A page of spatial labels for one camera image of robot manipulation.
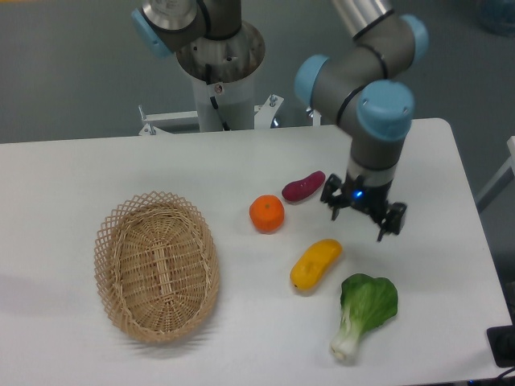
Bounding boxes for woven wicker basket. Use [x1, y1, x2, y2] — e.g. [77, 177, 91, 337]
[94, 191, 220, 343]

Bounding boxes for white frame leg right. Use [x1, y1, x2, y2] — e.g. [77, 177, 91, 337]
[475, 136, 514, 213]

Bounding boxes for orange tangerine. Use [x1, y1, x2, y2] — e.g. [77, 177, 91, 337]
[249, 195, 285, 233]

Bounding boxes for black cable on pedestal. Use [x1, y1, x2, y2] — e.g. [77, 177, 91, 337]
[204, 63, 231, 132]

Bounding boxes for yellow mango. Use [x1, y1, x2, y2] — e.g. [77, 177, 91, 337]
[290, 239, 343, 292]

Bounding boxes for green bok choy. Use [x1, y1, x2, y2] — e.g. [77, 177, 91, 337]
[330, 273, 398, 361]

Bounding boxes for black device at table edge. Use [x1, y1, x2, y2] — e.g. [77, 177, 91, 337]
[486, 325, 514, 368]

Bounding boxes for purple sweet potato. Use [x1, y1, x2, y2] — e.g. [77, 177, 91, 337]
[282, 170, 326, 203]

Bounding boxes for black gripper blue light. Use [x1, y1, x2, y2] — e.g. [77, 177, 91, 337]
[320, 174, 407, 242]

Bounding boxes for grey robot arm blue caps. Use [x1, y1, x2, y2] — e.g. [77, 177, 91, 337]
[131, 1, 429, 236]

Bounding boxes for white metal base frame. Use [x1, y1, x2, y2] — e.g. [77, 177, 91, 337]
[138, 94, 323, 137]

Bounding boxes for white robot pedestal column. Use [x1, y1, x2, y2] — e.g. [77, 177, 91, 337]
[191, 76, 254, 133]

